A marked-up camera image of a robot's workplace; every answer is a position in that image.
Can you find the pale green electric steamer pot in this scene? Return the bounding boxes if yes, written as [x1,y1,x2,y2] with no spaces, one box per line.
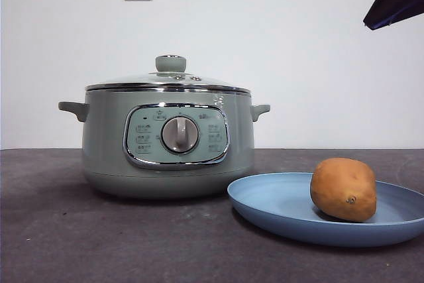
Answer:
[58,89,271,201]

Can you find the blue round plate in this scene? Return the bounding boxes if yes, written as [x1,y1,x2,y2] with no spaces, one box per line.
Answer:
[226,172,424,248]

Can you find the glass lid with green knob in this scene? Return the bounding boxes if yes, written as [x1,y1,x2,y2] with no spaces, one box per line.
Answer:
[85,54,251,93]

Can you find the brown potato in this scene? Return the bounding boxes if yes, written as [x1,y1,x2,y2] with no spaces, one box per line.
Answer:
[309,157,378,223]

